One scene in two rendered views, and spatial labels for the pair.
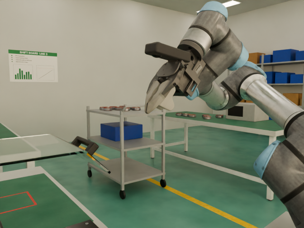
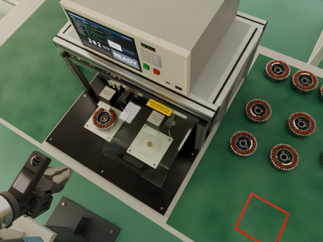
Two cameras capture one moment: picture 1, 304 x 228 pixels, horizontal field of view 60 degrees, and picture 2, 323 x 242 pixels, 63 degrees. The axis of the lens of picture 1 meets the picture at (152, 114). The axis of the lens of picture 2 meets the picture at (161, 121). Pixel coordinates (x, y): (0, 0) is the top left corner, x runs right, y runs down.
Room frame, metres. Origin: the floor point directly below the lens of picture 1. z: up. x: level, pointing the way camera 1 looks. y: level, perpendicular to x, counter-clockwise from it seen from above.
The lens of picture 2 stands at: (0.90, 0.25, 1.87)
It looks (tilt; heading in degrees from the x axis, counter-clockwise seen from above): 66 degrees down; 168
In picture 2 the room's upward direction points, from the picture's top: 11 degrees counter-clockwise
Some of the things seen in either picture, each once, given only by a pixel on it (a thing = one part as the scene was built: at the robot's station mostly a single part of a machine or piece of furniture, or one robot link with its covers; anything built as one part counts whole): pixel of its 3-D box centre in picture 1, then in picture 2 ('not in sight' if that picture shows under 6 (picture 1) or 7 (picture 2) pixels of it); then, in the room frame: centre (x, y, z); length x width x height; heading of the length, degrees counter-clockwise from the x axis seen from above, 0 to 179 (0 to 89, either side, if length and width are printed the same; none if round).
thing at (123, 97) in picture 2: not in sight; (122, 94); (0.24, 0.23, 0.80); 0.07 x 0.05 x 0.06; 37
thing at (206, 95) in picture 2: not in sight; (157, 34); (0.23, 0.44, 1.09); 0.68 x 0.44 x 0.05; 37
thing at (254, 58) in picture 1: (253, 59); not in sight; (7.06, -2.68, 1.93); 0.42 x 0.40 x 0.29; 39
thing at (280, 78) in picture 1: (285, 78); not in sight; (6.36, -3.19, 1.41); 0.42 x 0.28 x 0.26; 128
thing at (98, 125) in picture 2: not in sight; (104, 119); (0.32, 0.11, 0.80); 0.11 x 0.11 x 0.04
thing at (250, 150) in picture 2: not in sight; (242, 144); (0.67, 0.63, 0.77); 0.11 x 0.11 x 0.04
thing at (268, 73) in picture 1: (269, 78); not in sight; (6.67, -2.96, 1.43); 0.42 x 0.36 x 0.29; 124
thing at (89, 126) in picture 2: not in sight; (106, 121); (0.32, 0.11, 0.78); 0.15 x 0.15 x 0.01; 37
